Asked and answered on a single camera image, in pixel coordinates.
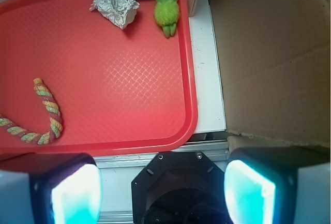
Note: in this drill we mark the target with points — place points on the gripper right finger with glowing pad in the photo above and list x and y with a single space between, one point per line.
289 184

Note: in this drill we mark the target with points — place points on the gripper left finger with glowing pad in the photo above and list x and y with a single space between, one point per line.
50 188

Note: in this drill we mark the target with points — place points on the red plastic tray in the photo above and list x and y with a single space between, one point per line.
120 91

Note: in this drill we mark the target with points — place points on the brown cardboard box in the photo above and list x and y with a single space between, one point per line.
274 58

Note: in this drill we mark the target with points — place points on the crumpled white paper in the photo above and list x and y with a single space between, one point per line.
120 13

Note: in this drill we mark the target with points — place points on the green plush toy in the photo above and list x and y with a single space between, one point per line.
166 15

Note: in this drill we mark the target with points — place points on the aluminium frame rail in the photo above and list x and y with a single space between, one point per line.
217 150

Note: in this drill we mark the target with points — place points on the black octagonal mount plate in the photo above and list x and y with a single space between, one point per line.
179 187

